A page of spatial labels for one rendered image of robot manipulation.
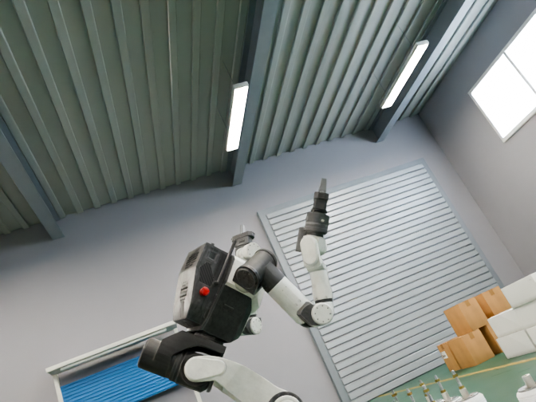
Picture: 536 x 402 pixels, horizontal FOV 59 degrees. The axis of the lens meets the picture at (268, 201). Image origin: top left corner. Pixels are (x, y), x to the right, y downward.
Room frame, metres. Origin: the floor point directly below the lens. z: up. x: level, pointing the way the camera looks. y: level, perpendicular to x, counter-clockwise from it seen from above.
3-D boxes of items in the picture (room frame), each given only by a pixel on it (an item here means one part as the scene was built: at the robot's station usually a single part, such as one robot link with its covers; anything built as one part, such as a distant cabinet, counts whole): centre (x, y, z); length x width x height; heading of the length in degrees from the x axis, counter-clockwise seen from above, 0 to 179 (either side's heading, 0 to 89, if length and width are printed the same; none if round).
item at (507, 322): (4.50, -1.59, 0.27); 0.39 x 0.39 x 0.18; 21
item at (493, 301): (5.60, -1.74, 0.45); 0.30 x 0.24 x 0.30; 17
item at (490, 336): (5.53, -1.58, 0.15); 0.30 x 0.24 x 0.30; 20
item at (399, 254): (7.39, -1.28, 1.55); 3.20 x 0.12 x 3.10; 109
